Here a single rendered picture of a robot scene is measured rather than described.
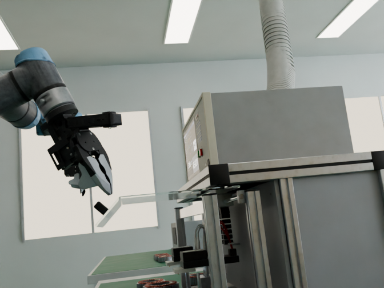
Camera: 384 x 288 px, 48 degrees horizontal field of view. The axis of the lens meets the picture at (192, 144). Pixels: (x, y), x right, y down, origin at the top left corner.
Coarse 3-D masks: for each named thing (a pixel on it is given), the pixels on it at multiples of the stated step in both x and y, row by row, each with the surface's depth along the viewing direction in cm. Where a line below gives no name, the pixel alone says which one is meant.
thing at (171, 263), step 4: (172, 248) 137; (176, 248) 134; (180, 248) 134; (184, 248) 134; (188, 248) 134; (192, 248) 134; (172, 252) 137; (176, 252) 133; (172, 256) 136; (176, 256) 133; (172, 260) 137; (176, 260) 132; (180, 260) 133; (168, 264) 132; (172, 264) 132; (176, 264) 133; (180, 264) 133; (204, 268) 136; (204, 272) 136; (208, 272) 134
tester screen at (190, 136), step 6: (192, 126) 131; (192, 132) 132; (186, 138) 145; (192, 138) 133; (186, 144) 146; (186, 150) 147; (186, 156) 148; (192, 156) 136; (186, 162) 149; (192, 162) 136; (192, 168) 137; (192, 174) 138
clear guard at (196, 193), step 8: (168, 192) 95; (176, 192) 95; (184, 192) 95; (192, 192) 97; (200, 192) 100; (208, 192) 102; (216, 192) 106; (224, 192) 109; (120, 200) 96; (128, 200) 101; (136, 200) 104; (144, 200) 107; (152, 200) 110; (160, 200) 114; (168, 200) 118; (112, 208) 93; (104, 216) 92; (112, 216) 114; (96, 224) 91; (104, 224) 109
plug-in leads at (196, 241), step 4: (200, 224) 141; (204, 224) 141; (196, 228) 141; (200, 228) 138; (204, 228) 139; (196, 232) 138; (204, 232) 141; (204, 236) 137; (196, 240) 138; (204, 240) 136; (196, 244) 137; (204, 244) 136; (196, 248) 137; (204, 248) 136
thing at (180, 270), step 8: (184, 256) 110; (192, 256) 110; (200, 256) 110; (232, 256) 111; (184, 264) 109; (192, 264) 109; (200, 264) 110; (208, 264) 110; (176, 272) 109; (184, 272) 109
